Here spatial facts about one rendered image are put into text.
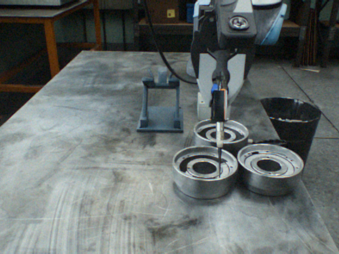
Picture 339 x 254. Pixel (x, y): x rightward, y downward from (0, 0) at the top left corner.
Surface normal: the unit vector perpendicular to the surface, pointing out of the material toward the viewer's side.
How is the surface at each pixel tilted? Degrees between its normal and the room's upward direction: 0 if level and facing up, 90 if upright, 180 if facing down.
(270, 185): 90
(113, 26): 90
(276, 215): 0
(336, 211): 0
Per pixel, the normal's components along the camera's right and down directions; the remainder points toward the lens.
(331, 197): 0.01, -0.90
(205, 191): -0.07, 0.44
